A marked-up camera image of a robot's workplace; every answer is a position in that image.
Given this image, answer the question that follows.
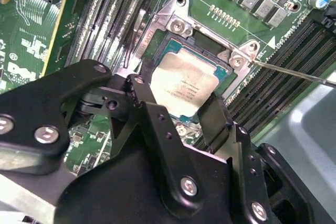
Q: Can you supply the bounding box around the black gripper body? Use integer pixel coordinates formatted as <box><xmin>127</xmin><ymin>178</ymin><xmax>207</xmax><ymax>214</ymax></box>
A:
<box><xmin>56</xmin><ymin>140</ymin><xmax>251</xmax><ymax>224</ymax></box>

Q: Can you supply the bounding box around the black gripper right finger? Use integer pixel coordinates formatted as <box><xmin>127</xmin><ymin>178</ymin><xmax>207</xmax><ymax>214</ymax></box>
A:
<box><xmin>196</xmin><ymin>94</ymin><xmax>317</xmax><ymax>224</ymax></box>

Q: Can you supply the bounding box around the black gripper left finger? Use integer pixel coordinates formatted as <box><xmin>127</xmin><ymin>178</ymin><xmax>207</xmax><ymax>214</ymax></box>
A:
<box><xmin>0</xmin><ymin>58</ymin><xmax>203</xmax><ymax>219</ymax></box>

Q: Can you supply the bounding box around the silver CPU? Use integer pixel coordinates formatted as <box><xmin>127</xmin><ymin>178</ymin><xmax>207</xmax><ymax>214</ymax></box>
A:
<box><xmin>149</xmin><ymin>38</ymin><xmax>231</xmax><ymax>125</ymax></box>

